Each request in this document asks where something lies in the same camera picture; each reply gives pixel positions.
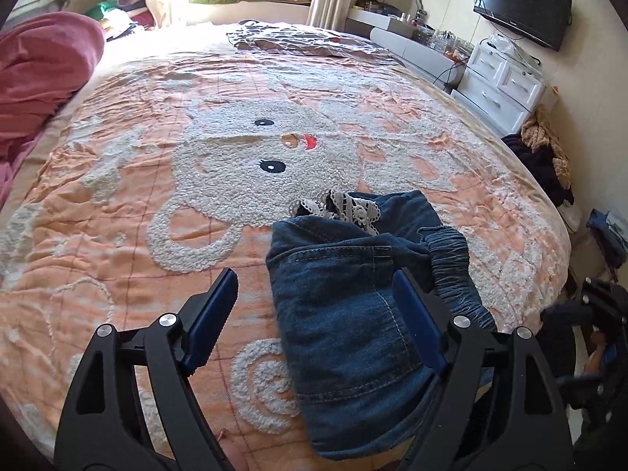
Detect blue folded clothes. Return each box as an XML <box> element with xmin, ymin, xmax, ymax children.
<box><xmin>586</xmin><ymin>208</ymin><xmax>628</xmax><ymax>276</ymax></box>

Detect white bin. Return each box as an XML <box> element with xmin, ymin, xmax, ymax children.
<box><xmin>562</xmin><ymin>203</ymin><xmax>586</xmax><ymax>232</ymax></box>

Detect green windowsill mat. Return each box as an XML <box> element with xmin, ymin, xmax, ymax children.
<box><xmin>189</xmin><ymin>0</ymin><xmax>312</xmax><ymax>7</ymax></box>

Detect clear plastic bag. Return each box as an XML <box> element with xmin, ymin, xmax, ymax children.
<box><xmin>488</xmin><ymin>34</ymin><xmax>521</xmax><ymax>58</ymax></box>

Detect colourful clothes heap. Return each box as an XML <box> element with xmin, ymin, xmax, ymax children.
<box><xmin>86</xmin><ymin>0</ymin><xmax>159</xmax><ymax>40</ymax></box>

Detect dark clothes pile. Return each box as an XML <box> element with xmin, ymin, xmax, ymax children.
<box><xmin>500</xmin><ymin>132</ymin><xmax>575</xmax><ymax>207</ymax></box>

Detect black wall television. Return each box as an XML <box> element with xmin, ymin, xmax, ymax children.
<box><xmin>473</xmin><ymin>0</ymin><xmax>573</xmax><ymax>52</ymax></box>

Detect black cable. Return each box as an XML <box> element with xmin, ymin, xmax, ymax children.
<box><xmin>432</xmin><ymin>60</ymin><xmax>468</xmax><ymax>93</ymax></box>

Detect clutter of cosmetics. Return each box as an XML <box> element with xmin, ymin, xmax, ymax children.
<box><xmin>353</xmin><ymin>0</ymin><xmax>476</xmax><ymax>60</ymax></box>

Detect brown grey quilt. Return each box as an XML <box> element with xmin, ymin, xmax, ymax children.
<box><xmin>226</xmin><ymin>18</ymin><xmax>398</xmax><ymax>67</ymax></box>

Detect white drawer cabinet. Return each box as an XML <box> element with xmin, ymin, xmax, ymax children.
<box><xmin>450</xmin><ymin>39</ymin><xmax>548</xmax><ymax>133</ymax></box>

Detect pink quilt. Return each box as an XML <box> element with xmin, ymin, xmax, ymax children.
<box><xmin>0</xmin><ymin>12</ymin><xmax>106</xmax><ymax>207</ymax></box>

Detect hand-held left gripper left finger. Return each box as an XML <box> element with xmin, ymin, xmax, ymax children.
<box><xmin>54</xmin><ymin>267</ymin><xmax>239</xmax><ymax>471</ymax></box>

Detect peach printed bed blanket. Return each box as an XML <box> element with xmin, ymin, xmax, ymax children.
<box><xmin>0</xmin><ymin>22</ymin><xmax>575</xmax><ymax>471</ymax></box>

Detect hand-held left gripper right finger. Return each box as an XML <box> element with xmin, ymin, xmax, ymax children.
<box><xmin>392</xmin><ymin>267</ymin><xmax>575</xmax><ymax>471</ymax></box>

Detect blue denim pants lace trim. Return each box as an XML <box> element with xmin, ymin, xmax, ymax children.
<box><xmin>265</xmin><ymin>189</ymin><xmax>498</xmax><ymax>462</ymax></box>

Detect white vanity table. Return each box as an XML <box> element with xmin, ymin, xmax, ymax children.
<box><xmin>345</xmin><ymin>7</ymin><xmax>472</xmax><ymax>91</ymax></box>

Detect person's black garment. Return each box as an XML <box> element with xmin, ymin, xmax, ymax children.
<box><xmin>537</xmin><ymin>301</ymin><xmax>628</xmax><ymax>471</ymax></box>

